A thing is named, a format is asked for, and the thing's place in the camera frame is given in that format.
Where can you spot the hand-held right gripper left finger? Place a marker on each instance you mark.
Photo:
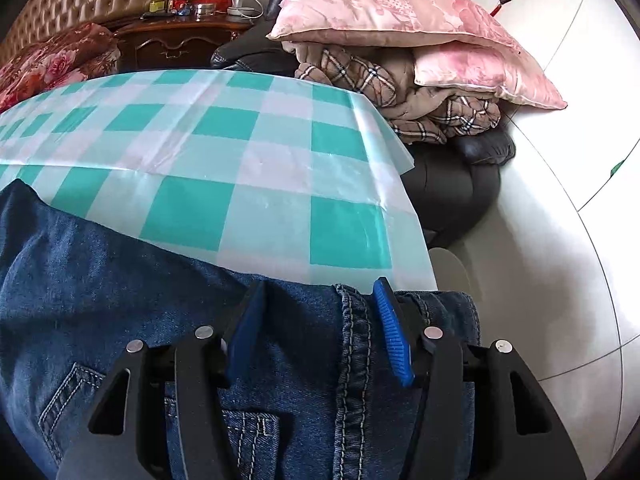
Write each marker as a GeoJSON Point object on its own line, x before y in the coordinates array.
{"type": "Point", "coordinates": [245, 332]}

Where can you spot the round metal tin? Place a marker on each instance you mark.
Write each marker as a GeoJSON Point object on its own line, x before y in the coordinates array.
{"type": "Point", "coordinates": [204, 9]}

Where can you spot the white waste bin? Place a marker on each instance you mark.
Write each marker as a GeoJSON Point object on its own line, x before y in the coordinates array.
{"type": "Point", "coordinates": [447, 270]}

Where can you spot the black leather armchair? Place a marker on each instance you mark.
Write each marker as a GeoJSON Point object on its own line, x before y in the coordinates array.
{"type": "Point", "coordinates": [450, 180]}

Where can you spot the yellow green small box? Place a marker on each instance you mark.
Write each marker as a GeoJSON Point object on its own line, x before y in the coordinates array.
{"type": "Point", "coordinates": [159, 3]}

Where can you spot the teal checkered tablecloth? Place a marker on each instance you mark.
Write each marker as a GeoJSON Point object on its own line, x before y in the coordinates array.
{"type": "Point", "coordinates": [210, 160]}

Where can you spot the green hanging ornament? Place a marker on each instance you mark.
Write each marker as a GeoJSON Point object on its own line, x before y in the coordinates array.
{"type": "Point", "coordinates": [617, 167]}

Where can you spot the beige plaid blanket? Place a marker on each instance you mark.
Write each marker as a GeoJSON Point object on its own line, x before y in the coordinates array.
{"type": "Point", "coordinates": [380, 90]}

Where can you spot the blue denim pants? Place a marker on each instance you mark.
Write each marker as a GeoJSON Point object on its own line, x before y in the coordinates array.
{"type": "Point", "coordinates": [150, 310]}

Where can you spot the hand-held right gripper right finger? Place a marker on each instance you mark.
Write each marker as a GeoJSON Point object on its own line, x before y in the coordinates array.
{"type": "Point", "coordinates": [392, 332]}

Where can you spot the small pink floral pillow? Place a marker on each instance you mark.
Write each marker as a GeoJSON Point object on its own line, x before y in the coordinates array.
{"type": "Point", "coordinates": [480, 75]}

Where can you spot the red floral quilt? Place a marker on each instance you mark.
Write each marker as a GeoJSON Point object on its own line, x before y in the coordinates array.
{"type": "Point", "coordinates": [45, 65]}

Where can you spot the large pink floral pillow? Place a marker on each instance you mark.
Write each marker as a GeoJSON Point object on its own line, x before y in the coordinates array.
{"type": "Point", "coordinates": [380, 10]}

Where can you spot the red small packet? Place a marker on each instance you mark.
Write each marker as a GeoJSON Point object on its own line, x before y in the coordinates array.
{"type": "Point", "coordinates": [181, 6]}

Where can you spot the dark wooden nightstand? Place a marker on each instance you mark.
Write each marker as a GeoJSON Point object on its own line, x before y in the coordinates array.
{"type": "Point", "coordinates": [175, 42]}

